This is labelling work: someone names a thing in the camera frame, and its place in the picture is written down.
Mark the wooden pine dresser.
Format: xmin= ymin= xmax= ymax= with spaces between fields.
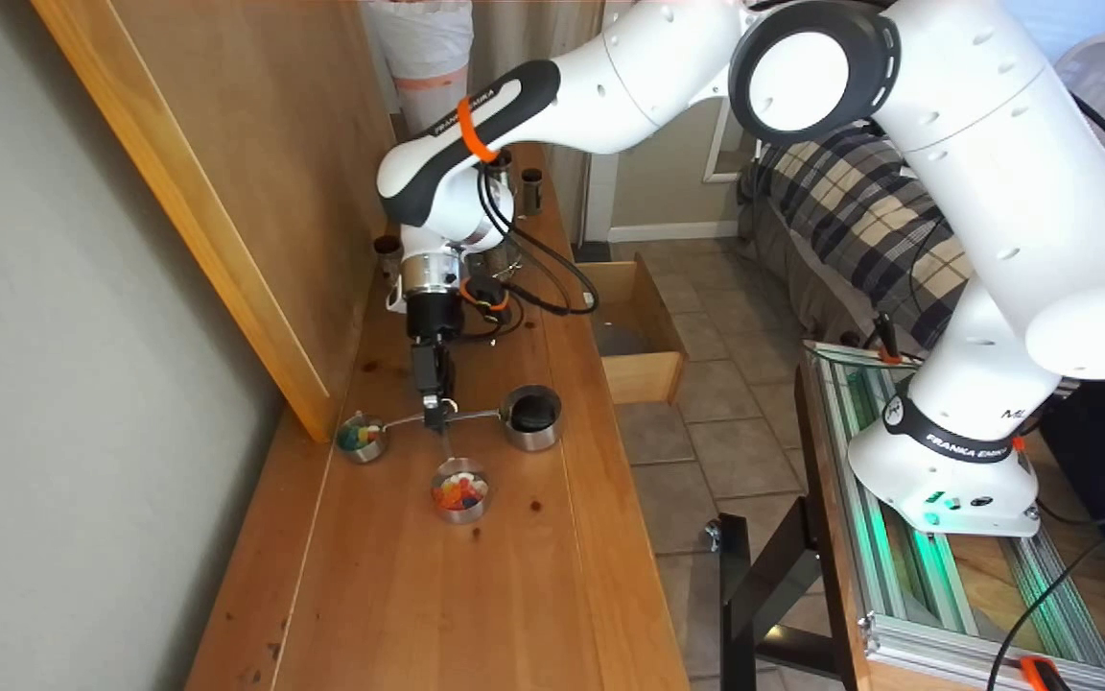
xmin=185 ymin=137 xmax=700 ymax=691

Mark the trash bin white bag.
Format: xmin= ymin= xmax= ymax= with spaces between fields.
xmin=360 ymin=0 xmax=475 ymax=137

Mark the lone dark spice jar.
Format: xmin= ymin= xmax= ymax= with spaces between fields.
xmin=519 ymin=164 xmax=548 ymax=215

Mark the open wooden dresser drawer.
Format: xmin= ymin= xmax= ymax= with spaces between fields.
xmin=588 ymin=252 xmax=689 ymax=412

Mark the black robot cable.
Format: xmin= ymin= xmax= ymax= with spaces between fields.
xmin=472 ymin=164 xmax=603 ymax=318

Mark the large steel measuring cup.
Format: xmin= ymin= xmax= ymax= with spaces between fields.
xmin=448 ymin=385 xmax=565 ymax=453

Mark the medium steel measuring cup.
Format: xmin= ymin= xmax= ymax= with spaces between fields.
xmin=429 ymin=425 xmax=494 ymax=526

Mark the plaid blanket couch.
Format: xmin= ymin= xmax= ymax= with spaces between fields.
xmin=736 ymin=118 xmax=976 ymax=356

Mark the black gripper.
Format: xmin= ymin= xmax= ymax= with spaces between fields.
xmin=398 ymin=250 xmax=469 ymax=434

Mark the large plywood board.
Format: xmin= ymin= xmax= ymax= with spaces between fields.
xmin=27 ymin=0 xmax=403 ymax=449

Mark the black metal stand leg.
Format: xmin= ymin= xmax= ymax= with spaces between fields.
xmin=715 ymin=506 xmax=863 ymax=691

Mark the small steel measuring cup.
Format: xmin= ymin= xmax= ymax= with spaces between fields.
xmin=334 ymin=406 xmax=433 ymax=467

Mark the orange cable strap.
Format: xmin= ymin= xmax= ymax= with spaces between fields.
xmin=453 ymin=95 xmax=502 ymax=168

